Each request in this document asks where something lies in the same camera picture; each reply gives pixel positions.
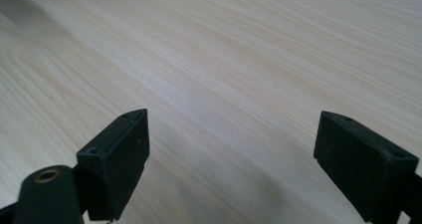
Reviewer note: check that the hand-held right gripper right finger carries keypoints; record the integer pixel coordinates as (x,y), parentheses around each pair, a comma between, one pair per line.
(361,164)

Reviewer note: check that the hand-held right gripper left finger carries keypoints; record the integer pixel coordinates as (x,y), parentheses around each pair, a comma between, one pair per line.
(114,164)

